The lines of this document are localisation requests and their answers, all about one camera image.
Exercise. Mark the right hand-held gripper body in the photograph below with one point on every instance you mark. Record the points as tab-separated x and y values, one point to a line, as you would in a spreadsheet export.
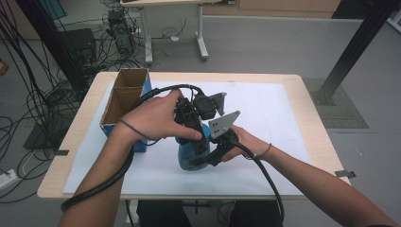
222	126

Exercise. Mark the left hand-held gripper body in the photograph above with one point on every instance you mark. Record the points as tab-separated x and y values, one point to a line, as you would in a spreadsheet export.
203	105

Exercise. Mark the blue plastic bottle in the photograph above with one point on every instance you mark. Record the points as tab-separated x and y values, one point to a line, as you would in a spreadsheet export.
188	157

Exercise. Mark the blue cardboard box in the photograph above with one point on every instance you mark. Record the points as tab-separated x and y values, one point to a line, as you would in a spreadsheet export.
124	82

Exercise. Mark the person's right hand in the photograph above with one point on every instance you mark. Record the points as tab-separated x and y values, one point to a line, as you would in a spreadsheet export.
249	143

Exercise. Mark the person's left hand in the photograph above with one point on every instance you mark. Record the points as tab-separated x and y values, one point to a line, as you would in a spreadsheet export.
154	119

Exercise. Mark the white table mat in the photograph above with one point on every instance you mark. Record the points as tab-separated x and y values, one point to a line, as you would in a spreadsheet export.
268	126

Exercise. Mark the thin black wrist band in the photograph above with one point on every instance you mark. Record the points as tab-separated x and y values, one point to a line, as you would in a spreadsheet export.
135	130
266	152

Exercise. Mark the white power adapter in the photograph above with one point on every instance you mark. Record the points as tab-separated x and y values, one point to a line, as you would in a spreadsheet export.
174	38

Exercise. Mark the white-legged wooden desk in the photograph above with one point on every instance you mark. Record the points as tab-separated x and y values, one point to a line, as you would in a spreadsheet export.
199	25

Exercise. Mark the white table leg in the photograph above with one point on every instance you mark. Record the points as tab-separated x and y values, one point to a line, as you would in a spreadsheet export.
135	214

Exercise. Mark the black tape strip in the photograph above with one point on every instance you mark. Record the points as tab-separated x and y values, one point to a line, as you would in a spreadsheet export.
345	173
61	152

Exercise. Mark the black equipment case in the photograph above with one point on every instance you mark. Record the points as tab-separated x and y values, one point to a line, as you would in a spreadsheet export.
78	44

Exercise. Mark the teal board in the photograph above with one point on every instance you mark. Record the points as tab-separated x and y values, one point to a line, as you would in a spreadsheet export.
53	8

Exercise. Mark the white power strip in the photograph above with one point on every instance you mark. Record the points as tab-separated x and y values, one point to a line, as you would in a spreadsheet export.
7	179

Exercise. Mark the black aluminium profile post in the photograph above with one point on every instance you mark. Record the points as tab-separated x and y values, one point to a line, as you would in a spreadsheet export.
356	47

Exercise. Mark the black floor base plate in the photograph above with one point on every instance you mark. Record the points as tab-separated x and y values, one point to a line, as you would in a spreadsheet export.
41	138

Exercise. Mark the black metal stand post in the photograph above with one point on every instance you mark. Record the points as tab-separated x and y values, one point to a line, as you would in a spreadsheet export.
47	31

